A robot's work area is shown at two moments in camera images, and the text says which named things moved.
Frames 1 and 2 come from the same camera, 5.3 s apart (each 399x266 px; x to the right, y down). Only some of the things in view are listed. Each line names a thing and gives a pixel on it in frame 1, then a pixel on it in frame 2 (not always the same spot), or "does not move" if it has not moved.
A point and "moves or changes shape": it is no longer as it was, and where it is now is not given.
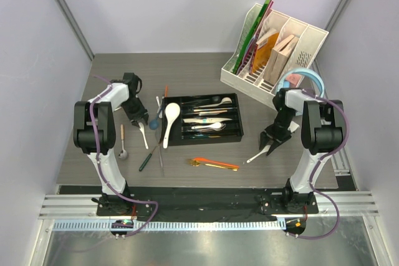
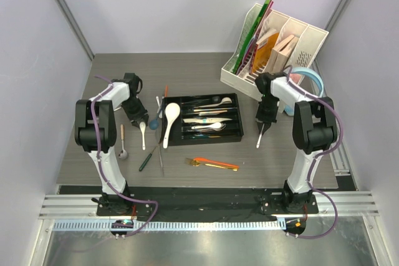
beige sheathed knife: (204, 120) does not move
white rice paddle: (226, 100) does not move
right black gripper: (269, 131) → (267, 120)
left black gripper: (134, 118) does not move
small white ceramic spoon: (141, 128) moves or changes shape
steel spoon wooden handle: (123, 154) does not move
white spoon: (215, 125) does not move
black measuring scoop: (214, 99) does not move
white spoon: (267, 147) moves or changes shape
